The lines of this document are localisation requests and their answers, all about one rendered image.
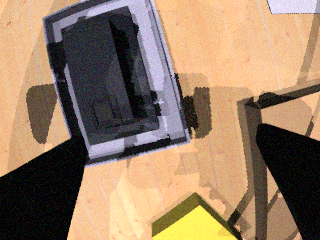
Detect yellow square block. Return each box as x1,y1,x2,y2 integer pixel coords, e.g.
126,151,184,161
151,192,243,240

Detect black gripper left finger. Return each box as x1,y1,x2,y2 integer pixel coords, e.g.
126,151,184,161
0,136,87,240

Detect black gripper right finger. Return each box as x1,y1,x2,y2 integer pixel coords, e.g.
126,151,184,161
255,123,320,240

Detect light wood floor panel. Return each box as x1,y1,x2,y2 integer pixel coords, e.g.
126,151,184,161
244,83,320,240

